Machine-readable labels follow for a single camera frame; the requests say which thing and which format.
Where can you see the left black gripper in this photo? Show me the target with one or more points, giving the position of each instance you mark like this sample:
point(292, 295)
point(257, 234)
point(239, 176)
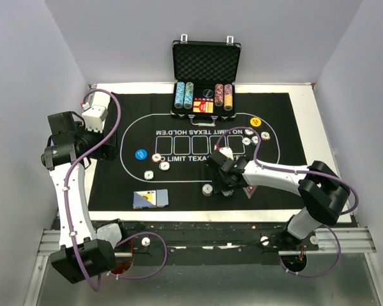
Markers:
point(110, 151)

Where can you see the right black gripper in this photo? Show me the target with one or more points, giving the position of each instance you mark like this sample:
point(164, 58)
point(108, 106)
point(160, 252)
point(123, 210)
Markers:
point(219, 185)

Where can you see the blue white chip stack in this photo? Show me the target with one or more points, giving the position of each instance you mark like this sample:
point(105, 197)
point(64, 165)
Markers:
point(227, 193)

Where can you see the grey white chip stack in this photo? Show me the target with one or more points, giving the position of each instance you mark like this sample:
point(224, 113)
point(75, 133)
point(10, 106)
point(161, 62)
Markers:
point(207, 189)

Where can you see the triangular dealer button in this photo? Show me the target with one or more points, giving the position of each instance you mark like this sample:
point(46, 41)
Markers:
point(249, 191)

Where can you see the blue round blind button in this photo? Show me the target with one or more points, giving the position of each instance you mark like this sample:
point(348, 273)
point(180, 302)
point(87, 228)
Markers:
point(141, 154)

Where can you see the red white chip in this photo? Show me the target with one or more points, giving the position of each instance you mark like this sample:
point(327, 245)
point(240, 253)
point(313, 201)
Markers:
point(156, 158)
point(265, 136)

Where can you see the yellow round blind button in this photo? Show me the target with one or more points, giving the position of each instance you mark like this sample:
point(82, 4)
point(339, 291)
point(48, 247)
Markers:
point(255, 122)

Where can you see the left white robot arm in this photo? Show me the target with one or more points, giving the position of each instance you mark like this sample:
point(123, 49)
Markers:
point(75, 140)

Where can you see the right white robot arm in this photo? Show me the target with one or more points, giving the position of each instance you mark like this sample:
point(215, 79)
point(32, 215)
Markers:
point(321, 191)

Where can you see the black poker table mat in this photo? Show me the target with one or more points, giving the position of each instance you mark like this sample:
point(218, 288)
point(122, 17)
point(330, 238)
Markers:
point(145, 123)

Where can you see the red card deck in case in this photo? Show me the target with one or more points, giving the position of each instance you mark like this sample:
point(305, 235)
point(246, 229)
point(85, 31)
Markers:
point(203, 105)

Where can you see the teal grey chip row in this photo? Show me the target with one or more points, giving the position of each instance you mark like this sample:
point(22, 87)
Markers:
point(188, 95)

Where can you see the orange chip row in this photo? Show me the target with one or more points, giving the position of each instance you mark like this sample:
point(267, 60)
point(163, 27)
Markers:
point(228, 97)

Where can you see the red purple chip row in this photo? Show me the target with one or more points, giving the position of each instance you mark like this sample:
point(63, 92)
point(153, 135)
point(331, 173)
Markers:
point(218, 94)

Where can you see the light blue chip row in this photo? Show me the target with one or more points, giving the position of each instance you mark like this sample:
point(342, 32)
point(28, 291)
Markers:
point(179, 95)

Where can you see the white table board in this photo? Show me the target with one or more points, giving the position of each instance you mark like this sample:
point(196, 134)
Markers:
point(311, 129)

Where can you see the black aluminium chip case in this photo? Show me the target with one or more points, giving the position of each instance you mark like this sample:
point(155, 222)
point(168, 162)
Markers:
point(205, 64)

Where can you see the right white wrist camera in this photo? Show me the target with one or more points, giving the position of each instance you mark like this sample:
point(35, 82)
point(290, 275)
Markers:
point(227, 152)

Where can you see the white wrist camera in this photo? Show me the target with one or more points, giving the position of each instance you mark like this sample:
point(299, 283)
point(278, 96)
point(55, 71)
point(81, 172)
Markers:
point(93, 115)
point(227, 152)

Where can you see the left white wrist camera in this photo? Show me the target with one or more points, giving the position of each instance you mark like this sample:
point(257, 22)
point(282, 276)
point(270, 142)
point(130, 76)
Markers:
point(93, 115)

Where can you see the aluminium mounting rail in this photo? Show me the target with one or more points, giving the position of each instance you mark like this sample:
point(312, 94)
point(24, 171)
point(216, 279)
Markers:
point(323, 241)

